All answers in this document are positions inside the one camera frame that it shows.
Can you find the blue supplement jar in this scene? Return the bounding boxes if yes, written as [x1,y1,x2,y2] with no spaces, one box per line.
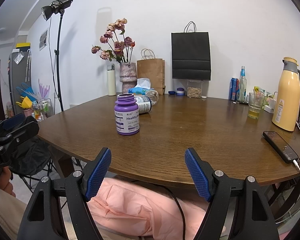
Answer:
[135,96,152,114]

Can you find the person's left hand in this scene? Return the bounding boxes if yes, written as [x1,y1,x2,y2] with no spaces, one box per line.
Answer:
[0,166,15,197]

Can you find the grey refrigerator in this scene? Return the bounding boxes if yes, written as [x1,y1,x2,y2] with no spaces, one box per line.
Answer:
[8,50,31,115]

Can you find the black smartphone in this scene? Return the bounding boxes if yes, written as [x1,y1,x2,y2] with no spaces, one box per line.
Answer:
[263,131,299,164]

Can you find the yellow thermos jug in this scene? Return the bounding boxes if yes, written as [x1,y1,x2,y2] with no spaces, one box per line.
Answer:
[272,57,300,132]

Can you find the cream thermos bottle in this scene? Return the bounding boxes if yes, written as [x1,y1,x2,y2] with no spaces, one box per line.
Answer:
[107,64,116,96]

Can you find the drinking glass with liquid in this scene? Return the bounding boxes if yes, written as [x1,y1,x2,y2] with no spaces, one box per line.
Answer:
[248,92,264,119]

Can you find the purple supplement jar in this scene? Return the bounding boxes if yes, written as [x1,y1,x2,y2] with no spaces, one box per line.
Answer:
[114,93,140,135]

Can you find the snack packets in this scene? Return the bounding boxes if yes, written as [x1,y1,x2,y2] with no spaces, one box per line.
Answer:
[253,86,273,104]

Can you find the blue drink can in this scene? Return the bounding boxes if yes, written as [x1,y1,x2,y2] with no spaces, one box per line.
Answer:
[228,77,239,101]

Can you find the studio light on stand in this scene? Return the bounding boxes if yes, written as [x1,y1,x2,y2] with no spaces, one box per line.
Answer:
[41,0,73,112]

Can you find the pink ceramic vase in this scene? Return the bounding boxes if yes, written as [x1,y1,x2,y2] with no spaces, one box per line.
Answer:
[120,63,137,93]

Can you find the dried pink roses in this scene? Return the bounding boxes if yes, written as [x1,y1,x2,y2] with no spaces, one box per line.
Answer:
[91,18,135,63]

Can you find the tissue pack blue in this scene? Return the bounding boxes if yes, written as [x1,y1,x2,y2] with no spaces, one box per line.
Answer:
[128,78,153,95]

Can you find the clear container with grains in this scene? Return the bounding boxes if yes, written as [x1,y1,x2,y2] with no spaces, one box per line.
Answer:
[186,80,203,99]

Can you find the small blue white jar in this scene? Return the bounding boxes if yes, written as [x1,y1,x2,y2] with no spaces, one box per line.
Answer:
[175,88,185,96]

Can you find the clear glass jar lying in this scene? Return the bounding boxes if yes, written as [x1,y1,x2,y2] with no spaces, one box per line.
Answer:
[146,90,159,105]

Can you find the brown paper bag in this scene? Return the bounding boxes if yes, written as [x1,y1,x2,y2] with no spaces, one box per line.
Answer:
[137,48,166,95]

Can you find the black paper bag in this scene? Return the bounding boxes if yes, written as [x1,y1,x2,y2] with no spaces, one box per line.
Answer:
[171,21,211,81]

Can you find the white charging cable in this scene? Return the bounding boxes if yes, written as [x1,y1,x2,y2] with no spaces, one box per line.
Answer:
[275,159,300,225]

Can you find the black cable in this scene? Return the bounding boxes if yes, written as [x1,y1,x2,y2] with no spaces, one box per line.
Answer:
[129,179,186,240]

